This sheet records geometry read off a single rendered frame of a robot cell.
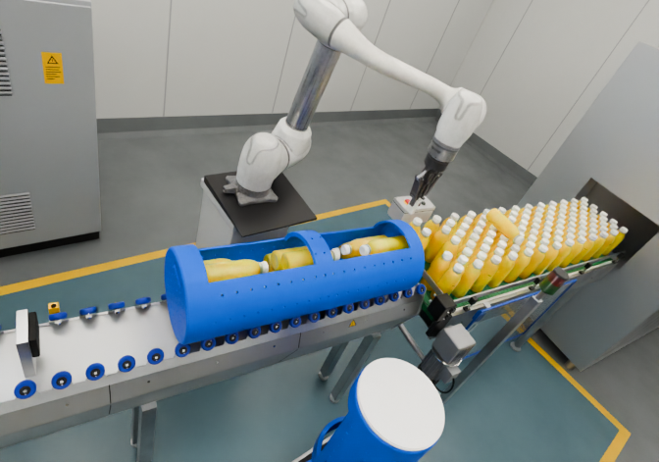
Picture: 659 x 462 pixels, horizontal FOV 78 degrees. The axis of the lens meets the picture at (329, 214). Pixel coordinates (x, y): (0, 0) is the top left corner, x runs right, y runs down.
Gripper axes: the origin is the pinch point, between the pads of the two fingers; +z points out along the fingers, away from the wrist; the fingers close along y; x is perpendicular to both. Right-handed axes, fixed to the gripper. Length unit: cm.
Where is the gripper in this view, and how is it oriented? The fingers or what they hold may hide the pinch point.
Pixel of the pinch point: (413, 204)
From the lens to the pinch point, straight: 145.6
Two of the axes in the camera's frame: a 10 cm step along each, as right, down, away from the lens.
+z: -2.9, 7.5, 5.9
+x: 5.9, 6.2, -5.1
